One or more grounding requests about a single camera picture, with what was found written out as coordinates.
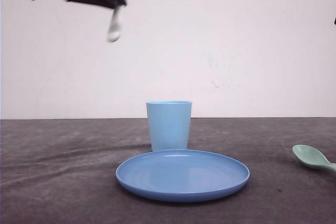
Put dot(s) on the light blue plastic cup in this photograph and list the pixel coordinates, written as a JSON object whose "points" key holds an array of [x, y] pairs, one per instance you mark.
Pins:
{"points": [[169, 124]]}

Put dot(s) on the blue plastic plate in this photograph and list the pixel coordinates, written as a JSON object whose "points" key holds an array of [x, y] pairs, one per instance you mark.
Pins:
{"points": [[182, 176]]}

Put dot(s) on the mint green plastic spoon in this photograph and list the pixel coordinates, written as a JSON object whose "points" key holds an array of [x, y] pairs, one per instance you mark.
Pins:
{"points": [[312, 157]]}

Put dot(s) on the white plastic fork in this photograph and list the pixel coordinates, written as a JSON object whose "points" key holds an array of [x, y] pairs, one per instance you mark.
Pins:
{"points": [[114, 31]]}

